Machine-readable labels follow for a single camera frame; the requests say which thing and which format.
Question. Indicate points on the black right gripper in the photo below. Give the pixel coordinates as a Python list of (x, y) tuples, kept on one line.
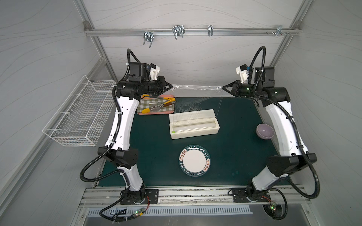
[(233, 89)]

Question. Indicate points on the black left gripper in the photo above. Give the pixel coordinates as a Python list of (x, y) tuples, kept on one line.
[(163, 85)]

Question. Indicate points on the cream plastic wrap dispenser box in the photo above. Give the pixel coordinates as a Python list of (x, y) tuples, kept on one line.
[(193, 124)]

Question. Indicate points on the white plate green rim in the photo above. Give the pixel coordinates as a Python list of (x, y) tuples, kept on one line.
[(194, 161)]

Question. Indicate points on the clear plastic wrap sheet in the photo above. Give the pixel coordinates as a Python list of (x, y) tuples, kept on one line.
[(191, 98)]

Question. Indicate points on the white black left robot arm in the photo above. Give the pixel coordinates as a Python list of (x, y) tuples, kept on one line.
[(142, 79)]

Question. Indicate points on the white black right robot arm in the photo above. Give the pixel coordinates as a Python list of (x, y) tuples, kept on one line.
[(293, 154)]

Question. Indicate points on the pink tray checkered cloth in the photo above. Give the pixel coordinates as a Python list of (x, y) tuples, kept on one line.
[(147, 101)]

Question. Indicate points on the lilac ceramic bowl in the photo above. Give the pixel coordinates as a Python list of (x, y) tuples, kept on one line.
[(264, 131)]

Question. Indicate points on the metal U-bolt clamp left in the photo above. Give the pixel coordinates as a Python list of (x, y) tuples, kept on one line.
[(148, 37)]

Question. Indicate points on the metal u-bolt clamp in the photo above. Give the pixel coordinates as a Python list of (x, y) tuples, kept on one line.
[(148, 37), (178, 31)]

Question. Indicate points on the metal U-bolt clamp middle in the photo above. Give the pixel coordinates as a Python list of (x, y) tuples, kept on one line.
[(178, 31)]

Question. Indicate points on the small metal hook clamp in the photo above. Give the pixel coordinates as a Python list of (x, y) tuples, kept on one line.
[(210, 30)]

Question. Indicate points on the white slotted vent strip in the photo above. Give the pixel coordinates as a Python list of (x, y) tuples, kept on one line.
[(212, 210)]

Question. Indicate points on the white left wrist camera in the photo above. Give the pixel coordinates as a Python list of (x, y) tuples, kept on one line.
[(154, 70)]

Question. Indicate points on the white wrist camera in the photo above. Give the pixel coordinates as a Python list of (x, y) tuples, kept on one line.
[(243, 72), (154, 70)]

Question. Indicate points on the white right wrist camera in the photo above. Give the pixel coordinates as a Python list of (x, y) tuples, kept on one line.
[(243, 72)]

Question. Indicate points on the yellow handled tongs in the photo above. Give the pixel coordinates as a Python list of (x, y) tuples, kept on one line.
[(164, 102)]

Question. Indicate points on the aluminium top rail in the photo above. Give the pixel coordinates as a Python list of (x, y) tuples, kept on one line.
[(199, 32)]

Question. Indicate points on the metal bracket clamp right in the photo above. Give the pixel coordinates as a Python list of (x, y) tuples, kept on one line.
[(278, 32)]

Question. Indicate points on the white wire basket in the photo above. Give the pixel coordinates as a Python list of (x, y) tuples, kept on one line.
[(80, 120)]

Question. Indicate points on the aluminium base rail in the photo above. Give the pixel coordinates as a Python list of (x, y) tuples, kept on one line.
[(177, 196)]

